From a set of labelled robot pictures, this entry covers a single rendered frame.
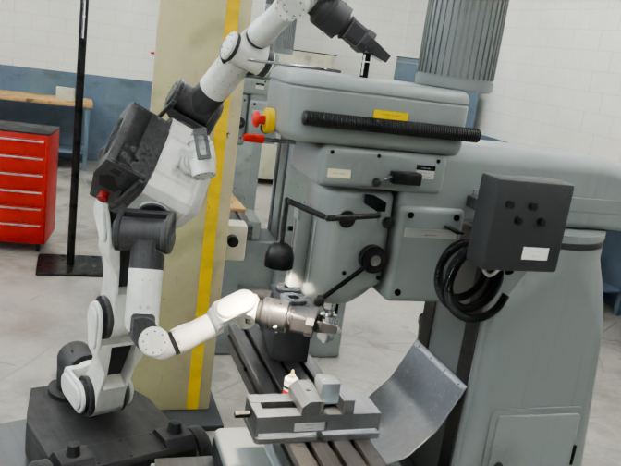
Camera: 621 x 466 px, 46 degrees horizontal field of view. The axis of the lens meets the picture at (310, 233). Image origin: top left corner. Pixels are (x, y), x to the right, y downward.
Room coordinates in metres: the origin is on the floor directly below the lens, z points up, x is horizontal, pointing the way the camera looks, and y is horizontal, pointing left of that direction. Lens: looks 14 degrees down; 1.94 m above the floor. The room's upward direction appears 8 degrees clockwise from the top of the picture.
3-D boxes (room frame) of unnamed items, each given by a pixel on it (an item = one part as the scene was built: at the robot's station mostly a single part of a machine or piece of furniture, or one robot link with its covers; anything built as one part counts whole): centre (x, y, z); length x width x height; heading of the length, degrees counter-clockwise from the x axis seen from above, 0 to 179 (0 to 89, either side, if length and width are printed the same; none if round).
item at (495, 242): (1.63, -0.47, 1.62); 0.20 x 0.09 x 0.21; 109
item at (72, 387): (2.36, 0.68, 0.68); 0.21 x 0.20 x 0.13; 38
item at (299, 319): (1.86, 0.01, 1.23); 0.13 x 0.12 x 0.10; 174
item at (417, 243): (1.91, -0.26, 1.47); 0.24 x 0.19 x 0.26; 19
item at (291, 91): (1.85, -0.09, 1.81); 0.47 x 0.26 x 0.16; 109
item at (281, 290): (2.28, 0.04, 1.06); 0.22 x 0.12 x 0.20; 12
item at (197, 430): (2.31, 0.30, 0.50); 0.20 x 0.05 x 0.20; 38
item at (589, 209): (2.02, -0.55, 1.66); 0.80 x 0.23 x 0.20; 109
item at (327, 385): (1.79, -0.10, 1.07); 0.06 x 0.05 x 0.06; 20
